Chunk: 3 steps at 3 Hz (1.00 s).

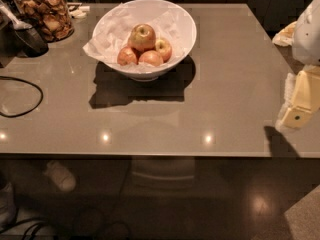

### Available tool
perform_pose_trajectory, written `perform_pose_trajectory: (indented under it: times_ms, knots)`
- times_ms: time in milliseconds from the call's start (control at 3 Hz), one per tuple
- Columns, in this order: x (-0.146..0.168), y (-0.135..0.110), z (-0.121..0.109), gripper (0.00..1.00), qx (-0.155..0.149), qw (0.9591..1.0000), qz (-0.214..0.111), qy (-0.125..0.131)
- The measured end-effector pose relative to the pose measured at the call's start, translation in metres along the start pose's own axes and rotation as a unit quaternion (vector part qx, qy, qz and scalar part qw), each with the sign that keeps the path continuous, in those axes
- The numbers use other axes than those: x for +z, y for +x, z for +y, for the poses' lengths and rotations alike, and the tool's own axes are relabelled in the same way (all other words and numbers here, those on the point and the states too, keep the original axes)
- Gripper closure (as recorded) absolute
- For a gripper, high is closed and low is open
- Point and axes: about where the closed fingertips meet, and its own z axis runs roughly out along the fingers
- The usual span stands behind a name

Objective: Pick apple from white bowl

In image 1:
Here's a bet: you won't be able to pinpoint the front left red apple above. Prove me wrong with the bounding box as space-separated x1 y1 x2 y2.
117 46 139 66

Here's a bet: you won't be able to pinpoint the small white items on table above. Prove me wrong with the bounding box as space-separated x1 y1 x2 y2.
68 4 90 19

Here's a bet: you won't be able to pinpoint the black round appliance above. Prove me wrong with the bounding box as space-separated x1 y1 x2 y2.
15 27 49 57

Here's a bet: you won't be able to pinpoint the black cable on table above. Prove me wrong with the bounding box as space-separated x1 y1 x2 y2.
0 75 45 119

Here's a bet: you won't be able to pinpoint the right red apple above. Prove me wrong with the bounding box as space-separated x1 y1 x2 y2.
155 38 172 62

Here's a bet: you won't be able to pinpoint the yellow cloth at right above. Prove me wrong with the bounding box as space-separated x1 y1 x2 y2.
272 21 296 47

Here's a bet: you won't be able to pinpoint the silver spoon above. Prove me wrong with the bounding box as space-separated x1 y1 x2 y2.
0 1 32 30

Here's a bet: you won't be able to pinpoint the red apple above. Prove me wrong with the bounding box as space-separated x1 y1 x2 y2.
117 46 139 66
155 38 172 62
139 50 163 66

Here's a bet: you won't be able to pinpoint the red-green apple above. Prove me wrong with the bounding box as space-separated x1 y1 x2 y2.
127 24 156 52

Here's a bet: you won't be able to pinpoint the glass jar of dried chips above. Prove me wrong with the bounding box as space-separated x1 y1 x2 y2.
14 0 74 42

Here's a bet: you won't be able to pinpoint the white shoe under table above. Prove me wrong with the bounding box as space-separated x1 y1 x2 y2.
44 161 76 192

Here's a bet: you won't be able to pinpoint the white paper liner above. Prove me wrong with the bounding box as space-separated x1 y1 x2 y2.
83 0 196 79

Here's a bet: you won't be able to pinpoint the white ceramic bowl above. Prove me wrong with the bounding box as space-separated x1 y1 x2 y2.
84 0 197 82

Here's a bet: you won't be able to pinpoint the front middle red apple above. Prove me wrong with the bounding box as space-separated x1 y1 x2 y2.
139 50 163 66

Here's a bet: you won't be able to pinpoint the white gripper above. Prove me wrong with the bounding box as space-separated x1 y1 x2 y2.
275 0 320 132

